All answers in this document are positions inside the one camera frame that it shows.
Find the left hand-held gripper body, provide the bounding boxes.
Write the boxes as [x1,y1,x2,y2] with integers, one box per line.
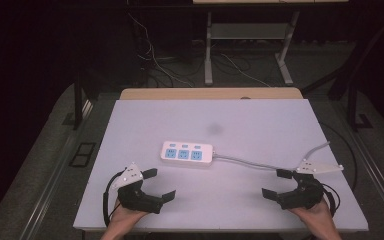
[112,162,164,215]

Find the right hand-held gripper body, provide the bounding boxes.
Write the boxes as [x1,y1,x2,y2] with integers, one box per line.
[277,159,344,210]

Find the person's left hand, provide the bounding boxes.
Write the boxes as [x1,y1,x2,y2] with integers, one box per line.
[108,199,148,235]

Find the person's right hand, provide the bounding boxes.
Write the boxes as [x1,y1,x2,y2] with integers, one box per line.
[288,200,340,236]

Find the white power strip blue sockets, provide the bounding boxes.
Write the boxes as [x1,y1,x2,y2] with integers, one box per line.
[160,141,215,169]

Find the white foam board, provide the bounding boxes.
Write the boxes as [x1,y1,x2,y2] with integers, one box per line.
[72,98,370,233]

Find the black metal stand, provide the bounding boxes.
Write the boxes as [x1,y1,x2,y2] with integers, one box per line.
[345,74,375,132]
[61,70,98,131]

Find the wooden table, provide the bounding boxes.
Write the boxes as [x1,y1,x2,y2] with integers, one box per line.
[119,87,304,101]

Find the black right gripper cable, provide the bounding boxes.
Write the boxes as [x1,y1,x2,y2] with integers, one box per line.
[321,182,342,218]

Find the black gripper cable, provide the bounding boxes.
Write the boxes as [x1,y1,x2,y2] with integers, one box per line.
[321,182,342,218]
[102,170,127,228]

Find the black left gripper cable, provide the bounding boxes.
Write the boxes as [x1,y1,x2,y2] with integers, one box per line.
[102,170,127,228]

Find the grey power strip cable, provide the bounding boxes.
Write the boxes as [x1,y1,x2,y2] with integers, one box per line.
[212,141,331,172]

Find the thin black cable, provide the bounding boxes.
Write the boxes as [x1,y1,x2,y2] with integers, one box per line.
[319,121,359,193]

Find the black rectangular floor frame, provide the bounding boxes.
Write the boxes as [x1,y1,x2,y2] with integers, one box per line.
[68,142,98,168]

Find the metal floor rail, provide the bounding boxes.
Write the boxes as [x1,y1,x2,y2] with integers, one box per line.
[19,99,95,240]
[331,99,384,231]

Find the white floor cable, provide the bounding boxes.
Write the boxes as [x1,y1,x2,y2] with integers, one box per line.
[220,52,272,88]
[127,12,195,88]

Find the grey metal table frame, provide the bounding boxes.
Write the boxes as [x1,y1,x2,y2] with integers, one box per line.
[204,10,295,87]

